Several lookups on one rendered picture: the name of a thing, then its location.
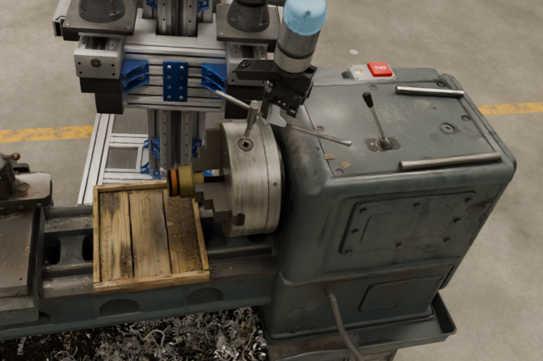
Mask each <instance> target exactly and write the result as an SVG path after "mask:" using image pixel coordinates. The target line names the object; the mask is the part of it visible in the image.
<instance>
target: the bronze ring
mask: <svg viewBox="0 0 543 361"><path fill-rule="evenodd" d="M166 180H167V190H168V195H169V197H176V196H177V195H178V196H179V198H187V197H191V199H194V194H195V188H194V184H198V183H204V174H203V171H202V170H200V171H193V169H192V164H188V166H178V167H177V169H176V170H175V168H172V169H167V170H166Z"/></svg>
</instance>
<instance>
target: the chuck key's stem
mask: <svg viewBox="0 0 543 361"><path fill-rule="evenodd" d="M258 111H259V104H258V103H257V102H252V103H251V104H250V108H249V111H248V115H247V119H246V122H247V126H246V130H245V133H244V136H246V137H248V138H249V137H250V135H251V133H252V129H253V128H252V127H253V125H254V124H255V121H256V119H257V115H256V113H257V112H258Z"/></svg>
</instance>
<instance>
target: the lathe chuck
mask: <svg viewBox="0 0 543 361"><path fill-rule="evenodd" d="M226 122H228V123H226ZM219 123H221V147H222V165H223V167H222V170H213V176H223V174H224V175H225V188H226V192H227V195H228V199H229V205H230V208H231V212H232V215H233V216H237V215H238V213H242V214H243V215H244V217H243V223H242V224H241V225H236V224H235V225H232V224H231V220H225V221H220V224H221V228H222V231H223V233H224V234H225V235H226V236H227V237H238V236H246V235H254V234H261V233H262V232H263V230H264V228H265V225H266V222H267V210H268V178H267V163H266V156H265V151H264V147H263V140H262V137H261V134H260V131H259V128H258V126H257V124H256V123H255V124H254V125H253V127H252V128H253V129H252V133H251V135H250V137H249V138H248V137H246V136H244V133H245V130H246V126H247V122H246V120H219V121H218V122H217V123H216V126H215V128H219V127H220V126H219ZM244 139H246V140H249V141H250V142H251V144H252V147H251V148H250V149H248V150H244V149H241V148H240V146H239V142H240V141H241V140H244Z"/></svg>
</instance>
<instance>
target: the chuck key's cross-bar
mask: <svg viewBox="0 0 543 361"><path fill-rule="evenodd" d="M215 94H217V95H218V96H220V97H222V98H223V99H226V100H228V101H230V102H231V103H234V104H236V105H238V106H240V107H242V108H244V109H245V110H247V111H249V108H250V106H249V105H247V104H245V103H243V102H241V101H239V100H237V99H235V98H233V97H231V96H229V95H227V94H226V93H224V92H222V91H220V90H216V91H215ZM285 127H286V128H291V129H294V130H297V131H299V132H304V133H307V134H310V135H313V136H317V137H320V138H323V139H326V140H329V141H333V142H336V143H339V144H341V145H346V146H349V147H350V146H351V141H347V140H344V139H341V138H338V137H336V136H331V135H328V134H325V133H323V132H318V131H315V130H312V129H309V128H305V127H302V126H299V125H296V124H291V123H289V122H286V126H285Z"/></svg>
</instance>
